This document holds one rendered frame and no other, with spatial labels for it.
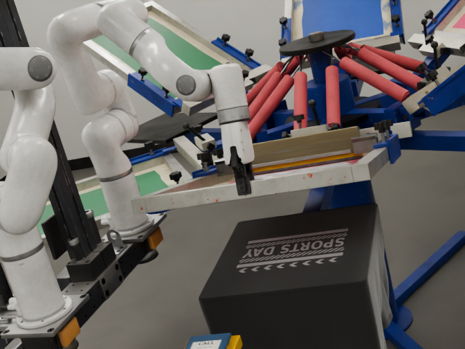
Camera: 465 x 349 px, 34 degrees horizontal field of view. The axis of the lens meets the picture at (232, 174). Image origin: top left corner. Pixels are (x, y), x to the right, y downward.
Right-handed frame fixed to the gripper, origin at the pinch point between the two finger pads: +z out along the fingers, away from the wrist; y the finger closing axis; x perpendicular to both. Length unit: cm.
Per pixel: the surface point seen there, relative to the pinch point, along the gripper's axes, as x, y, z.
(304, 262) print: 4.6, -25.3, 24.9
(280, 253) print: -3.3, -32.8, 22.8
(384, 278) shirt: 22, -49, 37
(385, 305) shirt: 21, -47, 44
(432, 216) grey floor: 25, -273, 56
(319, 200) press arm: 2, -75, 15
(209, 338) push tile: -11.8, 10.8, 32.7
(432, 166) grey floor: 26, -352, 34
